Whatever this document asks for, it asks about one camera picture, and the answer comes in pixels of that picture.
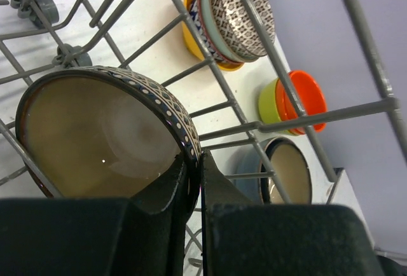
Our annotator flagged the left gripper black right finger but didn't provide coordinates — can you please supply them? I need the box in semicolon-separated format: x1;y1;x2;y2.
201;151;383;275

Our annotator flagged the black patterned bowl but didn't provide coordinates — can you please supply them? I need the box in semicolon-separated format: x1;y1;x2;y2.
15;66;201;197

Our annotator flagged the glossy teal blue bowl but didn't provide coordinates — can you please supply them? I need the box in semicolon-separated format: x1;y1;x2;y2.
261;137;312;204

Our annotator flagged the grey wire dish rack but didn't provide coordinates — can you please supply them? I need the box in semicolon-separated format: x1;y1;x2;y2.
0;0;407;276

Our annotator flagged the orange bowl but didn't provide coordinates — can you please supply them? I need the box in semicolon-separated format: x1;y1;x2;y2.
275;78;305;136
283;71;328;133

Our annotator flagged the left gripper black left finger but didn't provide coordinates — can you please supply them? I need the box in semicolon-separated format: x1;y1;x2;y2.
1;156;186;275

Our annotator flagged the yellow bowl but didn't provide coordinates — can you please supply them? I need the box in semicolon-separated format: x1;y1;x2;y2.
183;0;245;72

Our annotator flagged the lime green bowl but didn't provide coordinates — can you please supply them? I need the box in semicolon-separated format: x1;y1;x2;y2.
258;78;282;124

